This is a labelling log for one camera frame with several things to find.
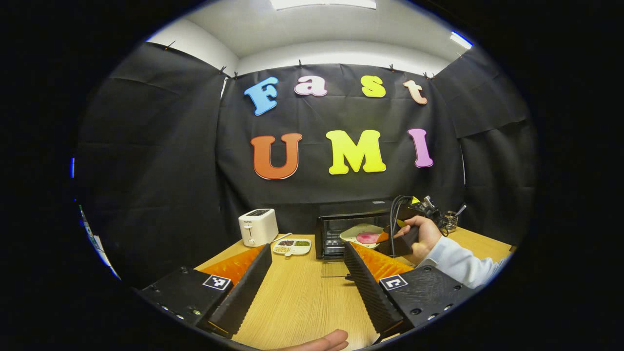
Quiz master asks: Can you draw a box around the large ceiling light panel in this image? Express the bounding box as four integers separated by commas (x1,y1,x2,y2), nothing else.
271,0,377,10

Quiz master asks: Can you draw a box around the white toaster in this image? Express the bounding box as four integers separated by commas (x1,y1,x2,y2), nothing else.
238,209,279,247

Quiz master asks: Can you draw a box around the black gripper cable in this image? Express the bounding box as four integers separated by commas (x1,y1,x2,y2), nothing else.
389,195,412,257

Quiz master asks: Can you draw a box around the black electric oven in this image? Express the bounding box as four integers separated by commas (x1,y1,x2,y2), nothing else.
315,199,408,278

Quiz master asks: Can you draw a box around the pale food tray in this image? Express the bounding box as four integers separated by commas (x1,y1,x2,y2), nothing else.
340,223,386,249

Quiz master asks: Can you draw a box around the white divided snack plate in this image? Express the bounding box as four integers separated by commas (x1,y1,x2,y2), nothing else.
272,238,312,256

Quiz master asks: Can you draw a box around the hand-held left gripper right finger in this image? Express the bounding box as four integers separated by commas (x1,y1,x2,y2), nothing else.
343,241,477,338

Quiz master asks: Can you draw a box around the black backdrop cloth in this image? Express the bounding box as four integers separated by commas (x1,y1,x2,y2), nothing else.
73,41,537,288

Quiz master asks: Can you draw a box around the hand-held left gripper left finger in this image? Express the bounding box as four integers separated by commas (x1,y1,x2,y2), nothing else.
139,244,273,338

